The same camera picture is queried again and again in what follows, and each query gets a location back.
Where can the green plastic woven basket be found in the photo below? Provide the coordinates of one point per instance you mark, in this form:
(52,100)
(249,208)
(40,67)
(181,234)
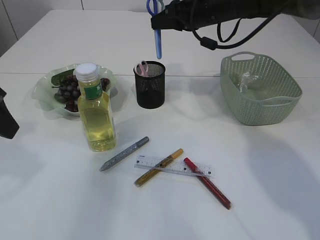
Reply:
(279,93)

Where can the red glitter pen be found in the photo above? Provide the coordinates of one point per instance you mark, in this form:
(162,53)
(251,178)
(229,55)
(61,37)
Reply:
(209,184)

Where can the blue scissors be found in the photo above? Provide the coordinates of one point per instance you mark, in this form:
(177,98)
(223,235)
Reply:
(158,6)

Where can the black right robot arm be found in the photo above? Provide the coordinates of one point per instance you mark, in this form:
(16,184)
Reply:
(249,9)

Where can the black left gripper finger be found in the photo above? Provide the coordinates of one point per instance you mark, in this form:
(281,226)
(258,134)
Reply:
(8,125)

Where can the pale green wavy plate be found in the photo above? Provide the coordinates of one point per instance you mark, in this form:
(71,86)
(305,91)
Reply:
(45,94)

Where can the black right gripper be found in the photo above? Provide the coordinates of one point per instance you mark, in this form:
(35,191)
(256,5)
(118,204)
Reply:
(177,15)

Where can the pink purple scissors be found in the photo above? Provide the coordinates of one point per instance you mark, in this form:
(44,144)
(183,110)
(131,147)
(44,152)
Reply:
(142,68)

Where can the purple artificial grape bunch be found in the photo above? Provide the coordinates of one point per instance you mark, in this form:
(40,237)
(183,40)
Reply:
(67,90)

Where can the clear plastic ruler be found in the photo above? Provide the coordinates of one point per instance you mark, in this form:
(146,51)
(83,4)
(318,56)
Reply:
(176,167)

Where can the yellow tea bottle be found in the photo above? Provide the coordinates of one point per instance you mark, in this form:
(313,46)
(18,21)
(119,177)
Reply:
(95,109)

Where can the silver glitter pen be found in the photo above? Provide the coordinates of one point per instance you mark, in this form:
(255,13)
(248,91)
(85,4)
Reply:
(123,154)

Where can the clear plastic sheet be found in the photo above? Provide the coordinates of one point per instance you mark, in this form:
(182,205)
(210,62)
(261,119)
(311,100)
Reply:
(246,81)

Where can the gold glitter pen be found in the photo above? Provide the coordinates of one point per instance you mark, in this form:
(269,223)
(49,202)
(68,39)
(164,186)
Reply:
(158,168)

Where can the black mesh pen holder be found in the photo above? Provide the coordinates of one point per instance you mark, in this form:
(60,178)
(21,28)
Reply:
(150,91)

